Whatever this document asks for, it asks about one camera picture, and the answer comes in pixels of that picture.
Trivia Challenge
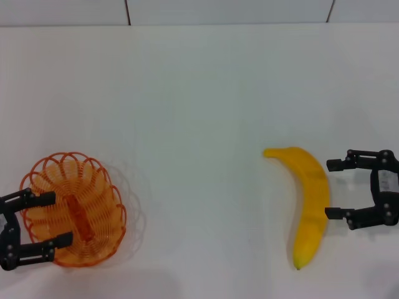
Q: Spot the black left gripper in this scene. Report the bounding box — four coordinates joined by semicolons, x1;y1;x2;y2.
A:
0;188;74;271

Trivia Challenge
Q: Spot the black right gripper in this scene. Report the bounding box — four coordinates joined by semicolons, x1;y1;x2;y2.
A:
324;149;399;231

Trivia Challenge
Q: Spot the yellow banana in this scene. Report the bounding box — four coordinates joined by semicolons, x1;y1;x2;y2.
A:
263;146;330;271

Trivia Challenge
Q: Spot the orange woven plastic basket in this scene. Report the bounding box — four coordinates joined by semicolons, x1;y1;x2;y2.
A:
19;151;127;268

